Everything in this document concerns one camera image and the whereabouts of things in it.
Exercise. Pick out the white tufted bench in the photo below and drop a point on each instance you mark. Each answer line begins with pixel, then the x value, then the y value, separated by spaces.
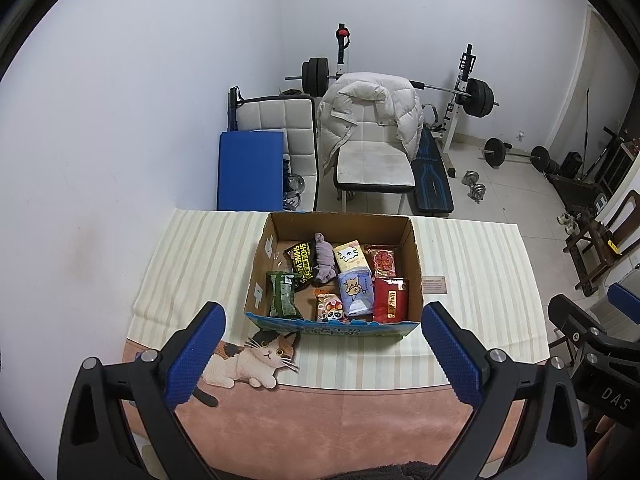
pixel 295 117

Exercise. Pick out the white squat rack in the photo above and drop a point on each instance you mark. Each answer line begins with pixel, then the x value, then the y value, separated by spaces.
pixel 454 108

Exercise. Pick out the striped cat tablecloth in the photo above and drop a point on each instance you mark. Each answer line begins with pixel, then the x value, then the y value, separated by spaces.
pixel 350 402

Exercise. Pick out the cream cartoon tissue pack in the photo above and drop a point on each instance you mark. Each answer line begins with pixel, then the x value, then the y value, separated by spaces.
pixel 350 256

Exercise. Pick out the red snack pack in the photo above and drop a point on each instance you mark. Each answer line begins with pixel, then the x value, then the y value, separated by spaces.
pixel 391 300

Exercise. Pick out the blue folded mat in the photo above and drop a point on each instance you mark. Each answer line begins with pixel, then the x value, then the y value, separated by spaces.
pixel 250 171

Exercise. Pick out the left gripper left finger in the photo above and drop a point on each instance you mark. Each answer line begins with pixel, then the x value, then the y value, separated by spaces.
pixel 96 439

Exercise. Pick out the green snack pack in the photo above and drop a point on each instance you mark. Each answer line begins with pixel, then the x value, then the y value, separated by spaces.
pixel 282 304

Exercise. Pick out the barbell on rack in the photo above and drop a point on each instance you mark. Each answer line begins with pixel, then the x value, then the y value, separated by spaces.
pixel 478 100

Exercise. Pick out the barbell on floor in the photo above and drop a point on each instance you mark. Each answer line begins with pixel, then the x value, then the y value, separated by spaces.
pixel 496 153

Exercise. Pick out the red patterned packet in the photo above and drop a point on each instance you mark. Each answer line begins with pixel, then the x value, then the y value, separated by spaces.
pixel 381 259

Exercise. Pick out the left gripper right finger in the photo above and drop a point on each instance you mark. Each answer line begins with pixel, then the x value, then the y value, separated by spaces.
pixel 548 441

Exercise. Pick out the cardboard box blue front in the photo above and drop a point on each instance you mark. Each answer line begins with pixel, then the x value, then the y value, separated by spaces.
pixel 335 279

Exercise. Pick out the white puffer jacket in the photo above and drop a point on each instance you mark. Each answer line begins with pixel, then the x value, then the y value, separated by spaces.
pixel 336 116

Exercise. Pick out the panda snack pack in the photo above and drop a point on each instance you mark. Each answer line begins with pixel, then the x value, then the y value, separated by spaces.
pixel 329 308

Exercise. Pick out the blue black weight bench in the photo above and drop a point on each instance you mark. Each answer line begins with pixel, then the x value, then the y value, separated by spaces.
pixel 431 197

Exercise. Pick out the dark wooden chair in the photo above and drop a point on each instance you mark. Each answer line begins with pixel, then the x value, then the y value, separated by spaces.
pixel 597 247

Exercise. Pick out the chrome dumbbell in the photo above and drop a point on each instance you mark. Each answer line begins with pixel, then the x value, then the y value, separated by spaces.
pixel 477 189

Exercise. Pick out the black yellow snack bag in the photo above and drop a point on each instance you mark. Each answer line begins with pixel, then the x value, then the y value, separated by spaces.
pixel 303 261

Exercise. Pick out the blue cartoon tissue pack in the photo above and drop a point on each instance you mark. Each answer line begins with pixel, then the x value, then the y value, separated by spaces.
pixel 356 292

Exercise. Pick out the white padded chair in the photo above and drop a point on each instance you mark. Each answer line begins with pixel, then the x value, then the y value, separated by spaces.
pixel 373 159

